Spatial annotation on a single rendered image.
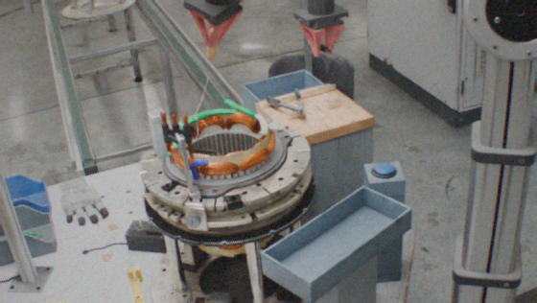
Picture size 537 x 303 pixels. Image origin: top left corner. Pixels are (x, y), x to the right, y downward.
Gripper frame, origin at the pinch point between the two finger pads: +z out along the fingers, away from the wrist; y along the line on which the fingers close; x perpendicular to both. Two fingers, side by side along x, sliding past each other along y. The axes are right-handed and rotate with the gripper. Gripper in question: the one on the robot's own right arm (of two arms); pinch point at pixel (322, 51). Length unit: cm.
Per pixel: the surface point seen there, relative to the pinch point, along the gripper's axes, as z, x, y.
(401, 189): 16.5, 32.1, 1.1
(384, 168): 13.4, 28.2, 2.6
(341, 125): 11.7, 12.1, 2.5
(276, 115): 12.0, 0.7, 12.0
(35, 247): 38, -16, 70
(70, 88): 45, -119, 45
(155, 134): 3.7, 10.0, 40.7
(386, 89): 121, -184, -143
